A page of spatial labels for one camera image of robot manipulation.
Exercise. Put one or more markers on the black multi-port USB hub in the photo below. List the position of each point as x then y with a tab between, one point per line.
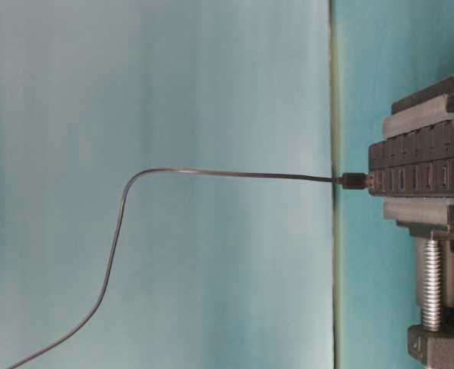
419	163

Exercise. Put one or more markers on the silver vise lead screw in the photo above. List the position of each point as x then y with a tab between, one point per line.
432	286

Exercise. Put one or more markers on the black bench vise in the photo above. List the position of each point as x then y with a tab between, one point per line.
427	218

